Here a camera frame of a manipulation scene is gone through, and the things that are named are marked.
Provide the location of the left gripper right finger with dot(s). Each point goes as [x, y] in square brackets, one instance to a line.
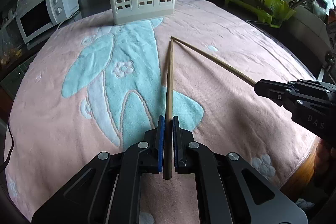
[183, 163]

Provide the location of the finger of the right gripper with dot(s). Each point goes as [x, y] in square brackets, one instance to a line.
[275, 91]

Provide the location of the wooden chopstick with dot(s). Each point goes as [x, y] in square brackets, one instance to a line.
[167, 160]
[215, 60]

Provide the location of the white microwave oven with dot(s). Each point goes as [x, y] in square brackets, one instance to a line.
[38, 16]

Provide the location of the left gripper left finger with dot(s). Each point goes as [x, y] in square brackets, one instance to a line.
[153, 157]

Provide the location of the pink and teal towel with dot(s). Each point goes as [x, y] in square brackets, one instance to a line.
[95, 87]

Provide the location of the lime green dish rack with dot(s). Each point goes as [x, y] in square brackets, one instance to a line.
[272, 12]

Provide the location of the green lower cabinet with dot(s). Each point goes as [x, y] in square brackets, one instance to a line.
[12, 81]

